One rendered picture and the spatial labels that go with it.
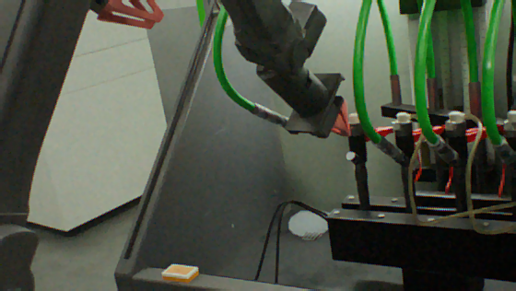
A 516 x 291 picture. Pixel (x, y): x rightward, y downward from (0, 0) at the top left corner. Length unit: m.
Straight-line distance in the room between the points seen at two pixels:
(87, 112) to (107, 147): 0.24
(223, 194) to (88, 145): 2.68
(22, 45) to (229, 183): 0.92
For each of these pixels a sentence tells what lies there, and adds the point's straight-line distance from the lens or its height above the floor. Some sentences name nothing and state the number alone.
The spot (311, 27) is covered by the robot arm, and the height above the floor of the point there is 1.31.
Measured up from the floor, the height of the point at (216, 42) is 1.30.
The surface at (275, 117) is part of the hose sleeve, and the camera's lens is 1.08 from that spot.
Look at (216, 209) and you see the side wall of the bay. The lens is 1.31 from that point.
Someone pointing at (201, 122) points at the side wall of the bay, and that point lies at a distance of 1.26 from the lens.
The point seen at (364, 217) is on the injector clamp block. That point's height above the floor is 0.98.
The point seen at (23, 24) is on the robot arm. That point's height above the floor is 1.40.
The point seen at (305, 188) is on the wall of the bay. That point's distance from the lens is 1.53.
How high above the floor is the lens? 1.43
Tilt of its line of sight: 17 degrees down
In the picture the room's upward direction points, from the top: 10 degrees counter-clockwise
